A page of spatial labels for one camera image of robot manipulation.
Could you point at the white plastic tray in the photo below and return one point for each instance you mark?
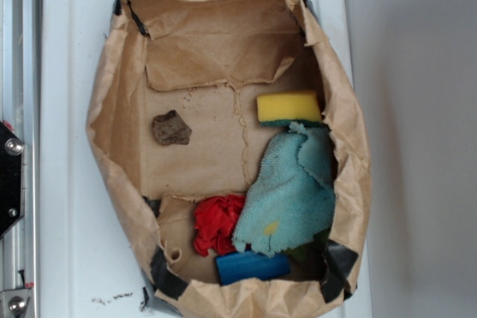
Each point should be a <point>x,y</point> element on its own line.
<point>87,267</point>

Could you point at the aluminium frame rail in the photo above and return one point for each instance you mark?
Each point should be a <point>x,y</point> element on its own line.
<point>20,111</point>

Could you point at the brown paper bag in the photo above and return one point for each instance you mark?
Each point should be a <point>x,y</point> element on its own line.
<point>209,60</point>

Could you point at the light blue cloth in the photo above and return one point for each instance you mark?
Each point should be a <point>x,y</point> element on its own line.
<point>293,197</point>

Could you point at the brown grey rock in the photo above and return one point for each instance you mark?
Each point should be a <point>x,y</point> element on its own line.
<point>170,128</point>

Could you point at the yellow green sponge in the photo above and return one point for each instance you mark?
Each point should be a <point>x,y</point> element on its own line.
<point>279,108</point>

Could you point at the black mounting plate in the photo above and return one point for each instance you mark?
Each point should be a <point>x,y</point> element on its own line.
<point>11,177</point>

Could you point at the crumpled red paper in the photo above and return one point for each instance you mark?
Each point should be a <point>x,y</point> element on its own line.
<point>215,221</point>

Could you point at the blue foam cylinder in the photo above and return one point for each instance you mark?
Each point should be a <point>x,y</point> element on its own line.
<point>238,266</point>

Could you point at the metal corner bracket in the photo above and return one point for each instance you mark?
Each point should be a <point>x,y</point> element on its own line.
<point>18,302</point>

